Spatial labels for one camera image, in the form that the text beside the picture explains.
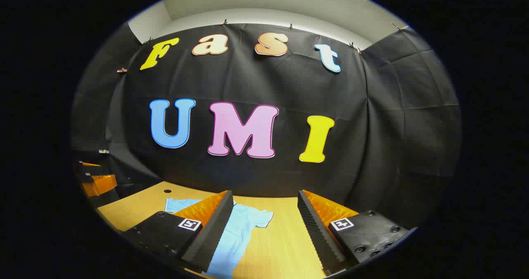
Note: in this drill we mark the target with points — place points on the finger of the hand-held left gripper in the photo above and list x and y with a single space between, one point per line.
101 184
89 165

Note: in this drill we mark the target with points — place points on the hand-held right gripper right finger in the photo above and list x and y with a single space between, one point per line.
316 237

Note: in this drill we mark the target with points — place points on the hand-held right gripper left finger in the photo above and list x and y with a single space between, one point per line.
210 233

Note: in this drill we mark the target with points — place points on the light blue T-shirt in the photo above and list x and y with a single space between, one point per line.
244 229

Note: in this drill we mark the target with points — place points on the black backdrop cloth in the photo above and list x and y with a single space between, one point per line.
248 80

